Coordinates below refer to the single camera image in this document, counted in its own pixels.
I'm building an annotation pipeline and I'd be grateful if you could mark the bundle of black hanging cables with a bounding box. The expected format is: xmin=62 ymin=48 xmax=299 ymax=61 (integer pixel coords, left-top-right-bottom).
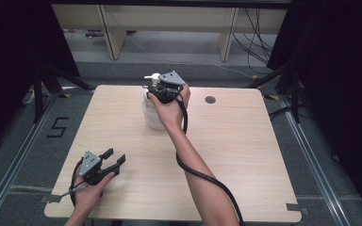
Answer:
xmin=231 ymin=8 xmax=278 ymax=75

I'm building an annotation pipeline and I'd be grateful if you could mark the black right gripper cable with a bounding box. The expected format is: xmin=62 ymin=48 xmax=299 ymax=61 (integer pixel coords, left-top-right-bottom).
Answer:
xmin=173 ymin=92 xmax=245 ymax=226

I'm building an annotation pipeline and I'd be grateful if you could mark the black metal stand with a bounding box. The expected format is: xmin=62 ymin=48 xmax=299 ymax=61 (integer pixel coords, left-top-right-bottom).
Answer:
xmin=32 ymin=61 xmax=96 ymax=124
xmin=244 ymin=60 xmax=302 ymax=124

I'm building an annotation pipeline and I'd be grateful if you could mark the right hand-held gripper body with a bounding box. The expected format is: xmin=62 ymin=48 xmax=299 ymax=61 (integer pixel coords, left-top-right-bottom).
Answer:
xmin=147 ymin=70 xmax=188 ymax=105

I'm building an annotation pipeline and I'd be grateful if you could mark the person's right hand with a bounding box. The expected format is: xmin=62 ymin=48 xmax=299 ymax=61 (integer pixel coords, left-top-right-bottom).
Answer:
xmin=148 ymin=83 xmax=192 ymax=133

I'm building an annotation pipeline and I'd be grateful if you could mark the person's left hand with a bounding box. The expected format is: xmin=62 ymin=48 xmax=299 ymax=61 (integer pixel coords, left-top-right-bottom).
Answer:
xmin=73 ymin=166 xmax=116 ymax=218

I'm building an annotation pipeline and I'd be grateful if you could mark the beige wooden desk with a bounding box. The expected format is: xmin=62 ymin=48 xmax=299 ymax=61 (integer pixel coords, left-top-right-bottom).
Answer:
xmin=50 ymin=3 xmax=288 ymax=62

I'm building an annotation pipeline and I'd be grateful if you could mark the black curtain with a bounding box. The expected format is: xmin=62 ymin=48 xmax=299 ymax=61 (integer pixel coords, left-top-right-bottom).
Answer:
xmin=266 ymin=0 xmax=362 ymax=224
xmin=0 ymin=0 xmax=80 ymax=158

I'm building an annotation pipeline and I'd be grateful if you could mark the aluminium floor rail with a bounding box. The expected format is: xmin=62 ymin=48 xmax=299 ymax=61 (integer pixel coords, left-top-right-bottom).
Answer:
xmin=0 ymin=92 xmax=60 ymax=226
xmin=277 ymin=93 xmax=354 ymax=226

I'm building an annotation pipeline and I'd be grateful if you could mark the grey tape strip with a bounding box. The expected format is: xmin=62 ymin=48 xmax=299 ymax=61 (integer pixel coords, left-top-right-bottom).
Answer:
xmin=285 ymin=202 xmax=309 ymax=217
xmin=40 ymin=194 xmax=63 ymax=204

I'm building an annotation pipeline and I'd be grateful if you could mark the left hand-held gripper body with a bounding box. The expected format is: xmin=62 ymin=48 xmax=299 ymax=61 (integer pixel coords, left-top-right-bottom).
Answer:
xmin=78 ymin=150 xmax=109 ymax=186

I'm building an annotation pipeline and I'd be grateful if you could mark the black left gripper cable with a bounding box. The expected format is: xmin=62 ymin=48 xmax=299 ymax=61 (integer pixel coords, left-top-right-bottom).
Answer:
xmin=69 ymin=157 xmax=91 ymax=209

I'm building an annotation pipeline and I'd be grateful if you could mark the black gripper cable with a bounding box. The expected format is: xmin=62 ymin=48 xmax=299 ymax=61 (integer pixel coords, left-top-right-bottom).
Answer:
xmin=69 ymin=157 xmax=91 ymax=209
xmin=173 ymin=92 xmax=245 ymax=226

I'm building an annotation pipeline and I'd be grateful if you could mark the white plastic basket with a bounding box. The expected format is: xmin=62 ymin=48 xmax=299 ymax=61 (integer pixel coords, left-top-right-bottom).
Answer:
xmin=141 ymin=92 xmax=168 ymax=131

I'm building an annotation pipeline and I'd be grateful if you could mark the thin white floor cable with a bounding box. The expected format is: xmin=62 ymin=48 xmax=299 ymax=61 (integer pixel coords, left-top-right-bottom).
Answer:
xmin=119 ymin=31 xmax=259 ymax=80

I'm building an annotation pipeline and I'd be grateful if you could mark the white pump bottle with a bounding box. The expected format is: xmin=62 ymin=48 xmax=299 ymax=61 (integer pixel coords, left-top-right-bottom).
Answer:
xmin=142 ymin=72 xmax=162 ymax=109

